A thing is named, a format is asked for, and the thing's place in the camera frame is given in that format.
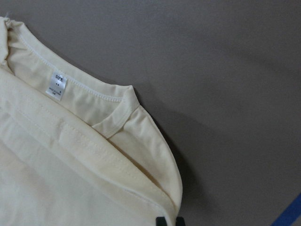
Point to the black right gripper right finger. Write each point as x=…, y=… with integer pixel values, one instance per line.
x=180, y=221

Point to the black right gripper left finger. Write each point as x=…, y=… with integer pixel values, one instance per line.
x=161, y=221

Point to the beige long-sleeve printed shirt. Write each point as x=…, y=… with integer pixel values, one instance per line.
x=76, y=151

